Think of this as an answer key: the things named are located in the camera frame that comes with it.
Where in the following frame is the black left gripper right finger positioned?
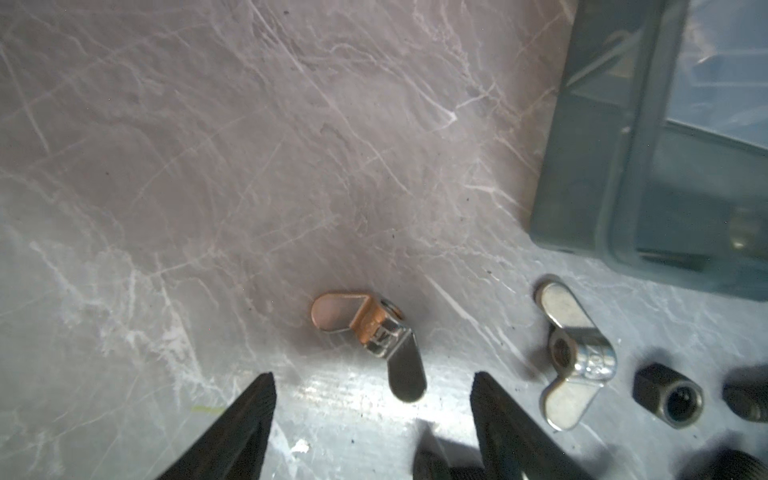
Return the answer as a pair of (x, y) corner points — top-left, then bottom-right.
(470, 371), (590, 479)

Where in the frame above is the grey plastic organizer box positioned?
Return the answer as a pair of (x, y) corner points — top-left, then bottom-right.
(530, 1), (767, 301)

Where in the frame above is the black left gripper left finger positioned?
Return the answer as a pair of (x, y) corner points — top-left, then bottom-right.
(160, 373), (277, 480)

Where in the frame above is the black hex nut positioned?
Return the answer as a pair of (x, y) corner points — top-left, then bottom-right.
(632, 363), (704, 429)

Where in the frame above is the black bolt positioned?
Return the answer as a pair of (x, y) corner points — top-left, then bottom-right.
(722, 384), (767, 423)

